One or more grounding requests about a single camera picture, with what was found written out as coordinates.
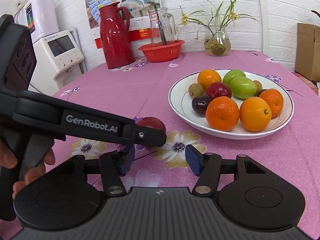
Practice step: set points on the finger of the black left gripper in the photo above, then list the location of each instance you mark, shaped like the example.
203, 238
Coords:
148, 136

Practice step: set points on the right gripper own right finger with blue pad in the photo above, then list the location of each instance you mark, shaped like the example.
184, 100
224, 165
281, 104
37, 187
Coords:
206, 167

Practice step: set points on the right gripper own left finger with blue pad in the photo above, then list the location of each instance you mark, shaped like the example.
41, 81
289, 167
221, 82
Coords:
113, 166

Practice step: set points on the red plum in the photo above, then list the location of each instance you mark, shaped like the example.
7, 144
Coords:
218, 89
152, 122

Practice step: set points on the large rough mandarin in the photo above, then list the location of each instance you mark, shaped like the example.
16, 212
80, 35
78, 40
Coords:
222, 113

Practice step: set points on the small rough mandarin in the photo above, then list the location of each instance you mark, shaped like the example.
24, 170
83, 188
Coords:
274, 99

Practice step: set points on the person's left hand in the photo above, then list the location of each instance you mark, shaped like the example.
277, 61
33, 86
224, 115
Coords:
8, 160

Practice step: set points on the white plate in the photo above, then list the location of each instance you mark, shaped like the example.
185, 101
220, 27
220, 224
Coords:
180, 103

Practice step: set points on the dark plum left plate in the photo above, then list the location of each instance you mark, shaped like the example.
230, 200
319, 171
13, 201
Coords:
200, 103

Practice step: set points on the dark plum plate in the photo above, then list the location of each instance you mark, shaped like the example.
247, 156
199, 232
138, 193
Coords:
200, 103
261, 91

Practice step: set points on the white appliance with screen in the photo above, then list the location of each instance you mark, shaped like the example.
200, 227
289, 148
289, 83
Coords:
58, 63

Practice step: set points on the kiwi left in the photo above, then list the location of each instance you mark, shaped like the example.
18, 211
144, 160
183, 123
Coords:
195, 90

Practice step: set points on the kiwi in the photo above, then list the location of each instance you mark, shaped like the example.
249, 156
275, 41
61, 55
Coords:
195, 90
258, 86

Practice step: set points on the smooth orange front plate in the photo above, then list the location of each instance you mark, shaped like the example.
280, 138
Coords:
255, 114

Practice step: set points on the smooth orange plate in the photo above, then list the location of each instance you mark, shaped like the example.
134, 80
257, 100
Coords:
255, 114
207, 77

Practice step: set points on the red plastic basket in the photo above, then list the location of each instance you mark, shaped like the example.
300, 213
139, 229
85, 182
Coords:
156, 53

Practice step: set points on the green apple front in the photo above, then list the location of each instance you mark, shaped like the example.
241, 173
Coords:
242, 87

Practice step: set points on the green apple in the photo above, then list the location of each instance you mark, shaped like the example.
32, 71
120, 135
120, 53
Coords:
242, 87
229, 76

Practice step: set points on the smooth orange back plate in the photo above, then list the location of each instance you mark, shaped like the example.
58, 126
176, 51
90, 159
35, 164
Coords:
207, 77

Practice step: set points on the pink floral tablecloth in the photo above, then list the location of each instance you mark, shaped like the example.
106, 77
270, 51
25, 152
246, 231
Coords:
142, 89

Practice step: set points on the dark plum right plate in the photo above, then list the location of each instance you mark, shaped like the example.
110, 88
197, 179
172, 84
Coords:
261, 91

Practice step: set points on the green apple back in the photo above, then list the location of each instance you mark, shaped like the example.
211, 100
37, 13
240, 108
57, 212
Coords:
229, 76

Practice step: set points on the kiwi right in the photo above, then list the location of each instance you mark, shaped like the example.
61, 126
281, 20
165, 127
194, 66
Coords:
258, 86

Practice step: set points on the black utensil in pitcher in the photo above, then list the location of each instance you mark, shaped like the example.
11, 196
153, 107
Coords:
160, 26

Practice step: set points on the white water purifier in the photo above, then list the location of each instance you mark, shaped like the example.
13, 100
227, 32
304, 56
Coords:
40, 17

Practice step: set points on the clear glass pitcher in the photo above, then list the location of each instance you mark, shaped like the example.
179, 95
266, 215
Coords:
168, 23

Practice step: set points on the red thermos jug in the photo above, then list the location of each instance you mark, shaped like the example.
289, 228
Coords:
114, 35

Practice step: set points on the glass vase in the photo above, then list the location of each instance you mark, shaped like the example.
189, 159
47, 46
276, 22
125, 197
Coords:
216, 41

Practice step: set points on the green plant yellow flowers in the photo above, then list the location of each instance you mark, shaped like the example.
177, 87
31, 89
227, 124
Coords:
218, 19

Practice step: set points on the plaid cloth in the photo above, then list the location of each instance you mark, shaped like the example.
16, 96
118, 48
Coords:
309, 83

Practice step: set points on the cardboard box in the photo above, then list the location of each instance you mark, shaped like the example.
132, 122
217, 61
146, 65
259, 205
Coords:
307, 54

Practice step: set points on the wall calendar poster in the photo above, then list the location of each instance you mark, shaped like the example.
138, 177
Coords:
138, 14

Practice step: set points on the white wall pipe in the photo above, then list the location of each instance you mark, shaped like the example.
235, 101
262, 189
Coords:
264, 26

